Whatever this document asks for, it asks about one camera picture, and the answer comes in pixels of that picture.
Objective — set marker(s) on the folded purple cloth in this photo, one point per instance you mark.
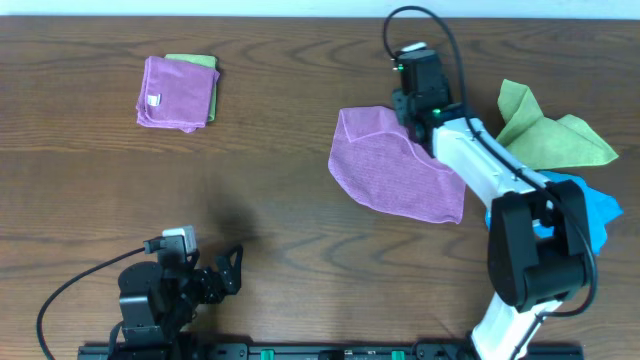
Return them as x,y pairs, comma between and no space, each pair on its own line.
178,91

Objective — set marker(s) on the green microfiber cloth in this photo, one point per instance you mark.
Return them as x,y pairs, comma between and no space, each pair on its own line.
542,143

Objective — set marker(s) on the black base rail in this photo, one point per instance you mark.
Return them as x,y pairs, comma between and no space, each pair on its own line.
240,351

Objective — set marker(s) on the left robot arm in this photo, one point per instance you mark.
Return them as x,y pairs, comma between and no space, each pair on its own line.
158,300

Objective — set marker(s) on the purple microfiber cloth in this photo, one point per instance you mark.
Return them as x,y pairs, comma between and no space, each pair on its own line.
378,166

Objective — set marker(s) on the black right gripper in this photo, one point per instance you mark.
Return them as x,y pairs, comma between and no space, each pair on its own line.
403,109

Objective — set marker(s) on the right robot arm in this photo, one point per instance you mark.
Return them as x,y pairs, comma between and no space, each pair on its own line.
539,249

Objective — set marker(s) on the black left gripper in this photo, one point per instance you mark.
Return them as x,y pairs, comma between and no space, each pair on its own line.
214,282

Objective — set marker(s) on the blue microfiber cloth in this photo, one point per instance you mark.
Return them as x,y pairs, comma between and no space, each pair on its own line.
601,208

